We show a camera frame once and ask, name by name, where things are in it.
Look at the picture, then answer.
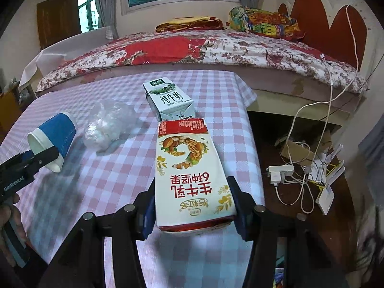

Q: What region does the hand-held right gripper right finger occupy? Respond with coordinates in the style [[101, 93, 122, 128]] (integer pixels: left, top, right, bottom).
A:
[[226, 176, 350, 288]]

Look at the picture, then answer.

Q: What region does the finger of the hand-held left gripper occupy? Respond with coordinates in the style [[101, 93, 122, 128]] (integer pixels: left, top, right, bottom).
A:
[[17, 150, 35, 164], [29, 146, 60, 170]]

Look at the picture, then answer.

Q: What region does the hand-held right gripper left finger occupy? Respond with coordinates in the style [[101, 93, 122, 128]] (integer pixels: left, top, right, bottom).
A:
[[39, 187, 157, 288]]

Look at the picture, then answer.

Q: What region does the blue paper cup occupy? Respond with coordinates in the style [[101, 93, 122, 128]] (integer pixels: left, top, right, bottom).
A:
[[27, 112, 79, 173]]

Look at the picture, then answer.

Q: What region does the red and white drink carton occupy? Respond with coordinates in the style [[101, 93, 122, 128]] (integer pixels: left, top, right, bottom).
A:
[[154, 119, 236, 235]]

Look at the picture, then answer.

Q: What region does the person's left hand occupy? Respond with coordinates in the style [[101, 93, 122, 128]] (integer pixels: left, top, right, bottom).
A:
[[0, 192, 29, 265]]

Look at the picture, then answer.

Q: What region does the dark wooden cabinet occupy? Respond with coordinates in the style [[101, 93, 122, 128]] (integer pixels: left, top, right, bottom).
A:
[[0, 78, 34, 133]]

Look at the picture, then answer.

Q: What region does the pink checkered tablecloth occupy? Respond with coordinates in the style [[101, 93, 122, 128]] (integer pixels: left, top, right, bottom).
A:
[[0, 70, 266, 288]]

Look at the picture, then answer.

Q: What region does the white power strip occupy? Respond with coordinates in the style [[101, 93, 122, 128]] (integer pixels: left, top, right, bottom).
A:
[[267, 165, 295, 185]]

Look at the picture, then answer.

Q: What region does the clear plastic bag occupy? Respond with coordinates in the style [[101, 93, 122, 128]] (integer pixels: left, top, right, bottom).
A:
[[82, 100, 138, 154]]

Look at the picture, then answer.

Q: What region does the brown cardboard box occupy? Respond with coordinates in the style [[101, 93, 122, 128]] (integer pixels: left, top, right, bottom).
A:
[[280, 139, 332, 166]]

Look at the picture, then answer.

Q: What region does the flat white router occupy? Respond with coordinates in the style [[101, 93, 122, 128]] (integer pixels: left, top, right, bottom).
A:
[[315, 185, 335, 215]]

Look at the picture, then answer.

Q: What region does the white router with antennas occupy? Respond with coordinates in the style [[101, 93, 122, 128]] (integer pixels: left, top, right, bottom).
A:
[[308, 144, 346, 187]]

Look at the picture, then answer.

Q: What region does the white footboard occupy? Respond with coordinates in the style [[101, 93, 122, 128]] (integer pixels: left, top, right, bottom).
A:
[[18, 26, 110, 91]]

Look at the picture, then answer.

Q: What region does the white and green milk carton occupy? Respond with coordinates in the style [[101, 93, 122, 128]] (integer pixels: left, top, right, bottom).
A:
[[142, 78, 196, 124]]

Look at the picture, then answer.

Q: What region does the brown wooden door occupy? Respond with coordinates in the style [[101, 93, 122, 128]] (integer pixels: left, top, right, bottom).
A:
[[36, 0, 82, 50]]

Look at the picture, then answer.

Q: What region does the pink mattress bed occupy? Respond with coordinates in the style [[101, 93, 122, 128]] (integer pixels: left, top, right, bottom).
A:
[[114, 66, 365, 126]]

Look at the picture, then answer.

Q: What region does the large grey hanging curtain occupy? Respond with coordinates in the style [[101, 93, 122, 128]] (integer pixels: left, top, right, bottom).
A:
[[358, 120, 384, 171]]

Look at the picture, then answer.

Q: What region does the green framed glass door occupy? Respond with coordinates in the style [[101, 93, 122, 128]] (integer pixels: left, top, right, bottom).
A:
[[77, 0, 100, 34]]

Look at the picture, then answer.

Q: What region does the floral bedsheet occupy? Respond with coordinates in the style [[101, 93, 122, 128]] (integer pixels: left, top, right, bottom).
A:
[[36, 28, 369, 94]]

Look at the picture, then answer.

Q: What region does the colourful patterned pillow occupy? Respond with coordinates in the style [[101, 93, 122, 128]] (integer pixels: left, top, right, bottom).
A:
[[228, 6, 306, 40]]

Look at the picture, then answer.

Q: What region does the yellow and red folded blanket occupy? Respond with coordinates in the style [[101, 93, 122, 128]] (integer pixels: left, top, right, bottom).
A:
[[155, 16, 224, 34]]

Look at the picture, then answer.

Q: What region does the red scalloped headboard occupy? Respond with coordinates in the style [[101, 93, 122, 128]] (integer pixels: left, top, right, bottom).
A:
[[277, 0, 368, 70]]

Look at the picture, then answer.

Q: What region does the white charging cable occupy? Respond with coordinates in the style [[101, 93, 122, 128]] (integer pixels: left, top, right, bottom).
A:
[[275, 4, 366, 214]]

